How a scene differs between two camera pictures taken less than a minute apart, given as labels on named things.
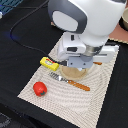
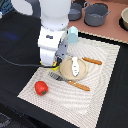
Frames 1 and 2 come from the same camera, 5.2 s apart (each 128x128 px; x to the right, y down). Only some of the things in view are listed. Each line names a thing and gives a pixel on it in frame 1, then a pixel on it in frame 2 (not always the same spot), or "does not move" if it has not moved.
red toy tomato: x=40 y=88 does not move
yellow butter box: x=49 y=63 does not move
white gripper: x=79 y=55 to x=53 y=45
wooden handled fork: x=61 y=78 does not move
